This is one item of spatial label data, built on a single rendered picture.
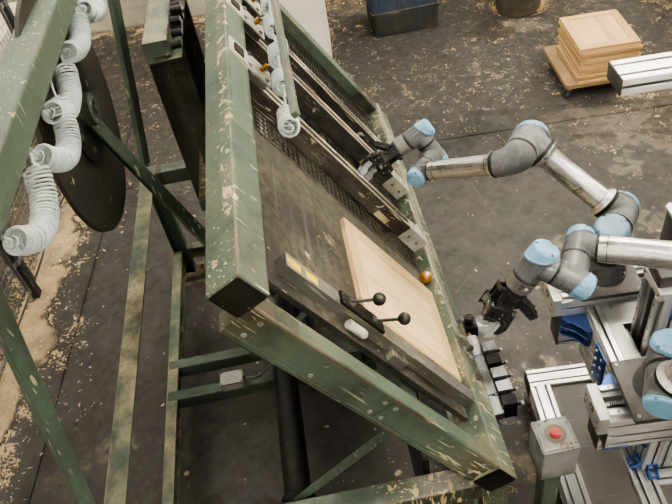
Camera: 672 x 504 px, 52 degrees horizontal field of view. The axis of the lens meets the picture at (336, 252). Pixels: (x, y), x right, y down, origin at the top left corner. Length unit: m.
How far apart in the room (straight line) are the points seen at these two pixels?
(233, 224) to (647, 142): 3.88
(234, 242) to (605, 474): 2.07
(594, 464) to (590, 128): 2.70
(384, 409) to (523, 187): 2.93
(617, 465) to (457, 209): 1.97
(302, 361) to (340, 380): 0.13
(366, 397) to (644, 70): 1.05
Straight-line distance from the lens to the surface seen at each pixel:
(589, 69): 5.33
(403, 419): 1.95
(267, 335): 1.58
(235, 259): 1.47
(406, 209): 3.11
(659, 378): 2.08
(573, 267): 1.84
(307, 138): 2.47
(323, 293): 1.86
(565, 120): 5.22
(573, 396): 3.31
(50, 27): 2.14
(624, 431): 2.42
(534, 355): 3.68
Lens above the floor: 2.94
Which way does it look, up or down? 44 degrees down
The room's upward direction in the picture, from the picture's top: 11 degrees counter-clockwise
